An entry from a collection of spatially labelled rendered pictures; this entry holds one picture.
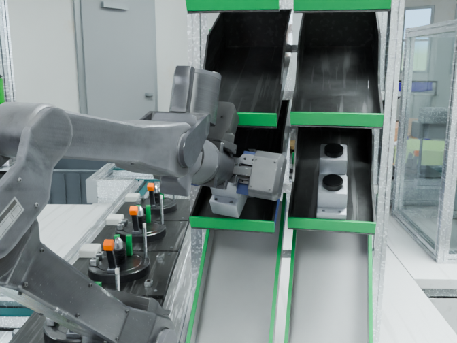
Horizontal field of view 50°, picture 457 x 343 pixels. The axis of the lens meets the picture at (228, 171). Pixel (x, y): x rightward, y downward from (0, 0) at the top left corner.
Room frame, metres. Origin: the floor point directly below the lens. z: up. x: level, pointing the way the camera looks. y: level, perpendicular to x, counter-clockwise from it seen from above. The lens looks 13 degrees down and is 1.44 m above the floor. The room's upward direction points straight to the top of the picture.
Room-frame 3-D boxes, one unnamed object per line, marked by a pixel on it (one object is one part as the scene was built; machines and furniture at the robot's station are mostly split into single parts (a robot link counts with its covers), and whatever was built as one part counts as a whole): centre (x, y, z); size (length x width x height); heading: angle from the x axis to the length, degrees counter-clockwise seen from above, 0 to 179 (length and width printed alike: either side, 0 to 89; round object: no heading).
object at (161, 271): (1.06, 0.25, 1.01); 0.24 x 0.24 x 0.13; 88
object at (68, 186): (2.87, 0.82, 0.73); 0.62 x 0.42 x 0.23; 88
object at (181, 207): (1.55, 0.24, 1.01); 0.24 x 0.24 x 0.13; 88
